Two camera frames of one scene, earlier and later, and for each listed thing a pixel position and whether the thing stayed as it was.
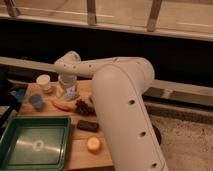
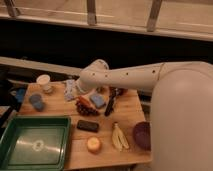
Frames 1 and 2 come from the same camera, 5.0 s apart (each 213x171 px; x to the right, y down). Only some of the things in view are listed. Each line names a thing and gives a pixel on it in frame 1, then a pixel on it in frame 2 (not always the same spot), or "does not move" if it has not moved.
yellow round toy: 93,145 does not move
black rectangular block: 88,126 does not move
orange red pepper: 68,106 -> 83,101
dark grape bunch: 84,109 does not move
